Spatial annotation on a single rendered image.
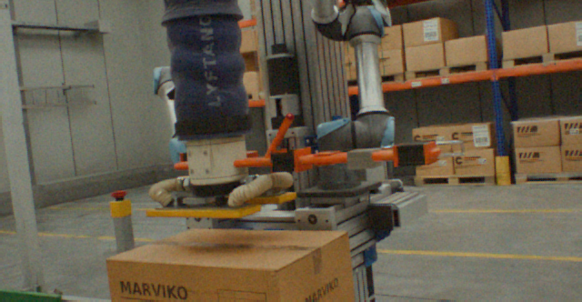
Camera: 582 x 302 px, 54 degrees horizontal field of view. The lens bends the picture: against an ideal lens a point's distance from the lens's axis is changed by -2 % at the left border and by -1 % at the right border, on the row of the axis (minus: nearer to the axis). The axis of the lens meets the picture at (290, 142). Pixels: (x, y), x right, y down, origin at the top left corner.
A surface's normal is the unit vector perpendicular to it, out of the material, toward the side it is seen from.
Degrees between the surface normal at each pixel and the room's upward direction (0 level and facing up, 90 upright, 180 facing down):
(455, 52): 89
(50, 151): 90
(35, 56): 90
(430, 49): 89
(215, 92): 73
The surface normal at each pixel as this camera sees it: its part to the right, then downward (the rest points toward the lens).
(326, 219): -0.54, 0.10
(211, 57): 0.33, -0.34
